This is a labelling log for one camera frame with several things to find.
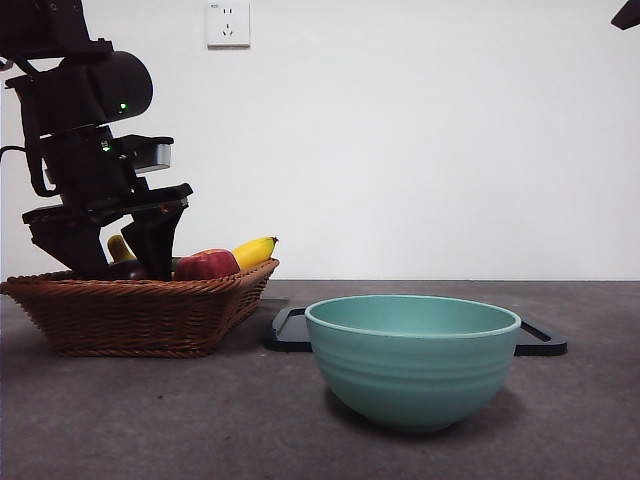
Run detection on red apple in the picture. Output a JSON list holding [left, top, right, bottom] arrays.
[[173, 248, 242, 282]]

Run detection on dark rectangular tray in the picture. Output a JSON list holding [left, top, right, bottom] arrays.
[[263, 305, 570, 358]]

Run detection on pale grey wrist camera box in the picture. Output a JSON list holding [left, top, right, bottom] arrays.
[[107, 134, 175, 175]]

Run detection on yellow banana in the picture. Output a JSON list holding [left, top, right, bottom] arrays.
[[107, 234, 280, 274]]

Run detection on brown wicker basket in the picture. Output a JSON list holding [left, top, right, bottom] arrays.
[[0, 257, 281, 359]]

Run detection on dark red plum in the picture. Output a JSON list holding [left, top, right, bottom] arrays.
[[107, 258, 154, 282]]

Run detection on white wall socket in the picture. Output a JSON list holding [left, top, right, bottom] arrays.
[[207, 2, 252, 50]]

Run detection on teal ribbed bowl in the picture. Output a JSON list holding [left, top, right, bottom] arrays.
[[304, 294, 523, 434]]

